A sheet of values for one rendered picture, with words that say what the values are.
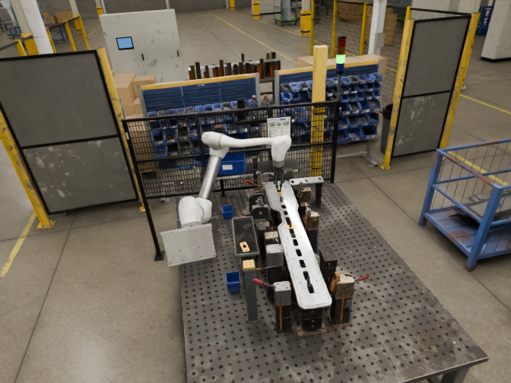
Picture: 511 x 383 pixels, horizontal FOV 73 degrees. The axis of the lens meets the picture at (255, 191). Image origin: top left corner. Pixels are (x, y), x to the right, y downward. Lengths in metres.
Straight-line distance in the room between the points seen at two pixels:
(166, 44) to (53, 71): 4.97
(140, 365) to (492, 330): 2.81
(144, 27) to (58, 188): 5.07
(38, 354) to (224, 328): 1.80
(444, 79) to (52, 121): 4.88
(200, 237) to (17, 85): 2.65
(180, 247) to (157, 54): 6.80
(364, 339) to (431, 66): 3.88
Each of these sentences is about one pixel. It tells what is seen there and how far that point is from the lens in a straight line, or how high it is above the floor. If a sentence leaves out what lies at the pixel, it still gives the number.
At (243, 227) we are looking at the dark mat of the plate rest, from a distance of 2.23.
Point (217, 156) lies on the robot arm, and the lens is 2.94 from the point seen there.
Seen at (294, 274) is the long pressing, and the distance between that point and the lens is 2.14.
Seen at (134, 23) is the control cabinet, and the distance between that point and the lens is 8.90.
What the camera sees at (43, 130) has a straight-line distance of 4.51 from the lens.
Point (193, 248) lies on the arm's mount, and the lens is 2.66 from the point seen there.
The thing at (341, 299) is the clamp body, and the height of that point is 0.93.
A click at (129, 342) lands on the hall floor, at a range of 3.31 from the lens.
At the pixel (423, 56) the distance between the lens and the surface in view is 5.18.
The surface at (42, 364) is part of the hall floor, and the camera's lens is 3.50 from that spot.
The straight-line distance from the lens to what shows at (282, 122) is 3.19.
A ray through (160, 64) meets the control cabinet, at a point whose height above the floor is 0.89.
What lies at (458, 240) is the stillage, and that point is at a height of 0.19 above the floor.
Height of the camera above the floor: 2.52
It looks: 32 degrees down
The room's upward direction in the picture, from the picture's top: 4 degrees counter-clockwise
